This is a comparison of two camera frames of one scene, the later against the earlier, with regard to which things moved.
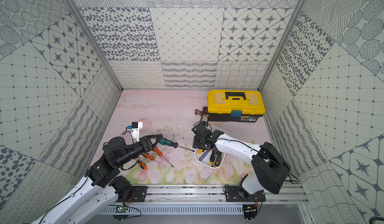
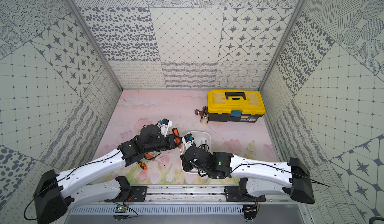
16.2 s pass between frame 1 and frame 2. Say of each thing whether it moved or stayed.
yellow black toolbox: stayed
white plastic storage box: moved
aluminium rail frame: stayed
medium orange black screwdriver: stayed
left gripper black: moved
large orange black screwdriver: moved
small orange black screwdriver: stayed
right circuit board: stayed
